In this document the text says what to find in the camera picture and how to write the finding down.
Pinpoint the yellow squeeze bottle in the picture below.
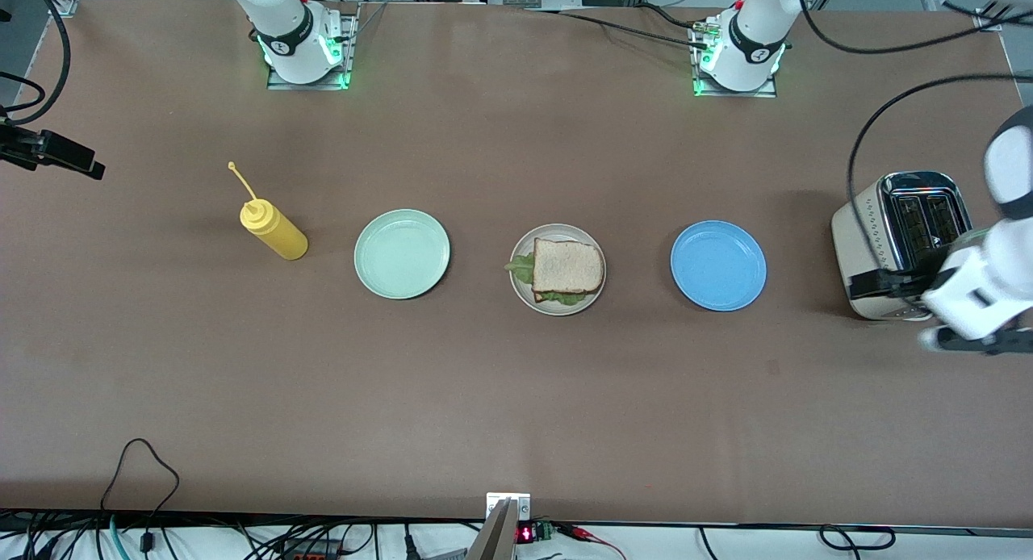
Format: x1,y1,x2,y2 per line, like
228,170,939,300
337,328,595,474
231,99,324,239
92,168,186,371
228,161,309,261

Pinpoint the toasted bread slice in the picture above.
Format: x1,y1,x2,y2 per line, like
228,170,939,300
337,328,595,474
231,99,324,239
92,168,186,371
532,237,606,296

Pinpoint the green lettuce leaf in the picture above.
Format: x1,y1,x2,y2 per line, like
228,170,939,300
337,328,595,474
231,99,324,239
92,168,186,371
504,253,592,307

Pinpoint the blue plate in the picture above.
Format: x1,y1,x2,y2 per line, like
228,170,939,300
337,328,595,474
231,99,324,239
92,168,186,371
670,220,767,312

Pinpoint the light green plate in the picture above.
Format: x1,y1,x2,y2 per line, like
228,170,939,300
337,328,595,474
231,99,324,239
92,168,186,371
353,209,451,300

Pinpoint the beige plate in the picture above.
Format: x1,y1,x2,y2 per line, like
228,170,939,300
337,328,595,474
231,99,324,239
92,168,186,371
509,223,607,316

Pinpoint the beige chrome toaster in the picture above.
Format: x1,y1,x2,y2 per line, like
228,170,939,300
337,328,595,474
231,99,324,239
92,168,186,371
831,171,981,323

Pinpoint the red clip lead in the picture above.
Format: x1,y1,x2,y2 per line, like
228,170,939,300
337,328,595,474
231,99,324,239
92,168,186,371
557,524,626,559

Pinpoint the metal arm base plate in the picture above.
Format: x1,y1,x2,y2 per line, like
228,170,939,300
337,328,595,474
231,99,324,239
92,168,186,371
266,3,360,91
690,19,780,99

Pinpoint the black coiled cable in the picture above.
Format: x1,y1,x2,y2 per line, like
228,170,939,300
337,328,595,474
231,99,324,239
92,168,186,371
819,524,897,551

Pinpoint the black looped cable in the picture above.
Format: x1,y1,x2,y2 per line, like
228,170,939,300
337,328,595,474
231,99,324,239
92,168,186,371
101,437,180,553

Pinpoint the thin black table cable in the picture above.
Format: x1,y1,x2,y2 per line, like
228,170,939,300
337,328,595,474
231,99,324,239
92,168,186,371
523,3,715,52

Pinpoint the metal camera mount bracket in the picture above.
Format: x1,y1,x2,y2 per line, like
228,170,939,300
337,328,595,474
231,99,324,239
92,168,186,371
464,492,532,560

